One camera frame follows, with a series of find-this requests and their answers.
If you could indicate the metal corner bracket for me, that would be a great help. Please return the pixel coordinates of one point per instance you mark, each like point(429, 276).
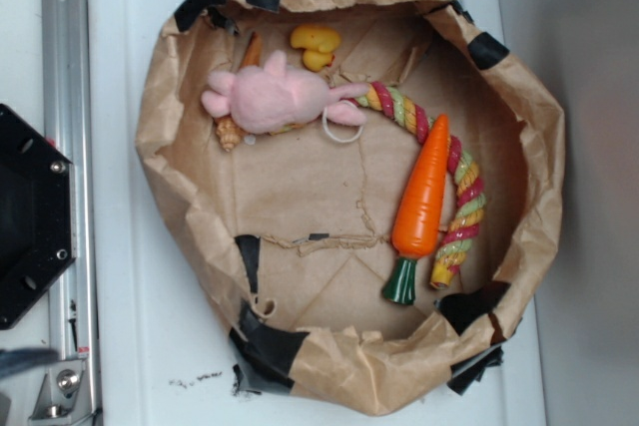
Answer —
point(64, 396)

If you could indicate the small orange cone toy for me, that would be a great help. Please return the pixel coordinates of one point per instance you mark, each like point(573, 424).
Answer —
point(253, 52)

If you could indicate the multicolour braided rope toy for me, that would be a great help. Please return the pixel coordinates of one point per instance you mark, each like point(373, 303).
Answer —
point(464, 198)

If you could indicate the brown paper bag bin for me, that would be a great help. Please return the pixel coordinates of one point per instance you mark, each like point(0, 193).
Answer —
point(290, 237)

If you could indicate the orange plastic toy carrot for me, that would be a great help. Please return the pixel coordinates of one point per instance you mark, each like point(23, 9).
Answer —
point(415, 230)

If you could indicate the yellow rubber duck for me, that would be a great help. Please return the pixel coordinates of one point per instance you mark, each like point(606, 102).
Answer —
point(318, 43)

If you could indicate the tan spiral seashell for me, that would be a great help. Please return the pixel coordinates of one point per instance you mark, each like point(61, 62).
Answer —
point(228, 133)

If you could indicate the white plastic tray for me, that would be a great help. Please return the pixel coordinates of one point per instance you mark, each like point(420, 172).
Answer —
point(165, 359)

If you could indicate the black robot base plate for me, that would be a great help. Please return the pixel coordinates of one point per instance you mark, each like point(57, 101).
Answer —
point(36, 216)

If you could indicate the aluminium extrusion rail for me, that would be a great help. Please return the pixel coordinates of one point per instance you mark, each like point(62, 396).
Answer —
point(73, 315)

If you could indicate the pink plush toy animal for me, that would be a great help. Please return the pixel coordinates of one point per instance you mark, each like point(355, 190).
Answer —
point(265, 99)

